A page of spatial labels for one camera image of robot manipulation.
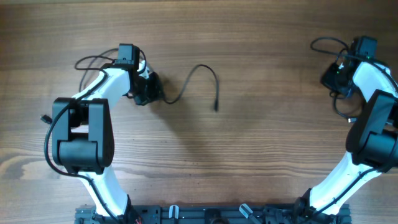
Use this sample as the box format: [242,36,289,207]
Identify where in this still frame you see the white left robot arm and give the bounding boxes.
[44,44,164,223]

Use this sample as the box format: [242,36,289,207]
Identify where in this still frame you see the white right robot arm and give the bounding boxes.
[292,35,397,223]

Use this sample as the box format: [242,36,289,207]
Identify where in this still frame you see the black USB cable bundle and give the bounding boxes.
[39,47,220,125]

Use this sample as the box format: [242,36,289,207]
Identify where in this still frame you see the black left camera cable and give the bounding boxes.
[43,54,121,224]

